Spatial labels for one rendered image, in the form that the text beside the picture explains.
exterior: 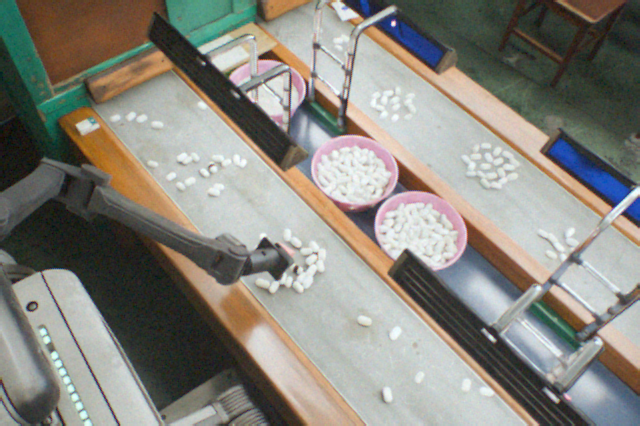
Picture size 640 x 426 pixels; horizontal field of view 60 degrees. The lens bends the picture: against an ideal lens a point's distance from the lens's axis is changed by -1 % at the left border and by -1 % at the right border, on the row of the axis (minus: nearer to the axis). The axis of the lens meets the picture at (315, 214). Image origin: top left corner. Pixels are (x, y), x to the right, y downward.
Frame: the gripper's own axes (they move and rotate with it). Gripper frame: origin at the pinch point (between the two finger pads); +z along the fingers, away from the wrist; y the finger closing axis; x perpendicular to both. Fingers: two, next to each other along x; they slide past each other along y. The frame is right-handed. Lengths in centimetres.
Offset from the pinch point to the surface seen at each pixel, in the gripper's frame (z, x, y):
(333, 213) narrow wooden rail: 19.6, -8.0, 5.3
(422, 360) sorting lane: 12.5, 0.7, -41.4
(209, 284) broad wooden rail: -12.4, 17.4, 9.0
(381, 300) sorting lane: 15.3, -1.5, -22.7
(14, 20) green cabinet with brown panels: -38, -9, 87
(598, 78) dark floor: 240, -85, 13
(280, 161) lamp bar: -11.1, -21.8, 11.3
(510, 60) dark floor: 217, -67, 54
